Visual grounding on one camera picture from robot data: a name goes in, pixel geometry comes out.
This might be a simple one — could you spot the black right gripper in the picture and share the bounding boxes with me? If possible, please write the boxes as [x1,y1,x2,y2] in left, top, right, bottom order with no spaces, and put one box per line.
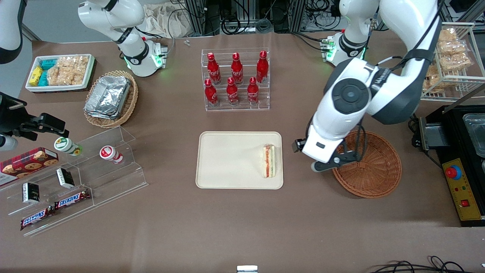
[0,93,70,138]

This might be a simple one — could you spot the triangular sandwich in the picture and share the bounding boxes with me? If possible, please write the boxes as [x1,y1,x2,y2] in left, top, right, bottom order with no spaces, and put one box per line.
[263,144,277,179]

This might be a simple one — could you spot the cream plastic tray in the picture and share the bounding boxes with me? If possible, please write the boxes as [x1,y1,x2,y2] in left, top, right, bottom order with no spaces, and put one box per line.
[196,131,284,190]

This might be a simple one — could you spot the brown wicker basket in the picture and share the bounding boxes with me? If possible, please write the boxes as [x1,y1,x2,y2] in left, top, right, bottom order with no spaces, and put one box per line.
[332,130,402,199]

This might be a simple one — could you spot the silver foil tray stack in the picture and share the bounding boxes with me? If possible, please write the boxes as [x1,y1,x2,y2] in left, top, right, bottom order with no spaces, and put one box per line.
[84,75,131,120]

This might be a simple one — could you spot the light oval wicker basket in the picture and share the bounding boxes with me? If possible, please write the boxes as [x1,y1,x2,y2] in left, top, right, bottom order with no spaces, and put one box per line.
[83,70,139,129]

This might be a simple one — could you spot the red cookie box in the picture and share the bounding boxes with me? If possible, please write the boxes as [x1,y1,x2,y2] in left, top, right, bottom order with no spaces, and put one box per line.
[0,147,59,186]

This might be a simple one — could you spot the white rectangular snack bin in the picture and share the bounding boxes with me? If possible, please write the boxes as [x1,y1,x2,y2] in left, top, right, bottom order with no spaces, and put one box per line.
[25,54,95,93]

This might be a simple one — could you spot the clear acrylic bottle rack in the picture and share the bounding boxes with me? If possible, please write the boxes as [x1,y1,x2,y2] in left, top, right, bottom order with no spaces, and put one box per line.
[201,48,271,111]

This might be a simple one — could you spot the clear rice cracker bag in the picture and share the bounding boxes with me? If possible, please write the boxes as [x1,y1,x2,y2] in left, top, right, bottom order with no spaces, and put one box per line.
[47,65,70,86]
[57,56,90,85]

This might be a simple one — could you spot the green-capped yogurt bottle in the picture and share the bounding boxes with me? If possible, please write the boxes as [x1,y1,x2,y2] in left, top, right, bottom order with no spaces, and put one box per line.
[54,137,83,157]

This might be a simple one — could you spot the red cola bottle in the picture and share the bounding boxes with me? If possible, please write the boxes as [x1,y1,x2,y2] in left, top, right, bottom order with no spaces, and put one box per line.
[207,52,222,85]
[204,79,220,107]
[226,77,240,106]
[256,50,269,84]
[247,77,260,105]
[231,53,244,85]

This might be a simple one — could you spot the small black white box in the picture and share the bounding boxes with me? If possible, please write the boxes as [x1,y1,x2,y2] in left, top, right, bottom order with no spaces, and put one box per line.
[56,168,75,189]
[22,182,41,204]

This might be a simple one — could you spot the Snickers chocolate bar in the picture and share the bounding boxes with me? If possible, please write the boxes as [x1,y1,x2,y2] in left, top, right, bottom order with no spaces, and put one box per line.
[54,189,91,210]
[20,207,55,231]

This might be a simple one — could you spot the red-capped yogurt bottle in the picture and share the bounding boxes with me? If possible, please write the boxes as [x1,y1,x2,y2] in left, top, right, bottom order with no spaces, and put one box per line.
[99,146,124,165]

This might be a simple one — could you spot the clear acrylic stepped display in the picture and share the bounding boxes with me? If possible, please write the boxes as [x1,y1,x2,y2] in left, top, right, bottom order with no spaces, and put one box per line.
[0,126,149,237]

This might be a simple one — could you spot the rice cracker pack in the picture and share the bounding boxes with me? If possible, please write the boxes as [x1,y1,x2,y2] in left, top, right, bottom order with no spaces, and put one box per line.
[422,64,442,93]
[436,40,469,56]
[438,27,457,42]

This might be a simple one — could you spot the black appliance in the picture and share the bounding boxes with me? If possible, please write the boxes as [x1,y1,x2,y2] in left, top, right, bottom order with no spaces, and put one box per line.
[419,104,485,228]

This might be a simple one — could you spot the yellow emergency stop box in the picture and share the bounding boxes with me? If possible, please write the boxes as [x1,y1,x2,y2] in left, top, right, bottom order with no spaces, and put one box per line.
[443,158,483,221]

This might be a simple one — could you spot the beige cloth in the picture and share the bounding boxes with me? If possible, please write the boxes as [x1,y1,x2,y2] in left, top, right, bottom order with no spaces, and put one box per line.
[142,3,190,38]

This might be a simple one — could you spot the clear plastic container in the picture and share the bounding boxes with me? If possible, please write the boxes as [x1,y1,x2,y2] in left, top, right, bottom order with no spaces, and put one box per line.
[462,113,485,158]

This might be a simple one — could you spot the black appliance power cable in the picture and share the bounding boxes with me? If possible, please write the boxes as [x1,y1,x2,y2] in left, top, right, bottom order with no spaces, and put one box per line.
[408,114,443,168]

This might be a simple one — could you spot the coiled black cable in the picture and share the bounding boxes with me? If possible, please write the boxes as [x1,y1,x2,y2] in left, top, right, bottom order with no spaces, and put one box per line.
[222,17,274,33]

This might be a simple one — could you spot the black floor cables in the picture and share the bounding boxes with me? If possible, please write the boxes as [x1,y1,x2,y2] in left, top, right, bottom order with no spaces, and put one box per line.
[369,256,485,273]

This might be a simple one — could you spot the white wire rack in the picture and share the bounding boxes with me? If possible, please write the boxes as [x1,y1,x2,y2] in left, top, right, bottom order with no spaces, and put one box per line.
[420,22,485,102]

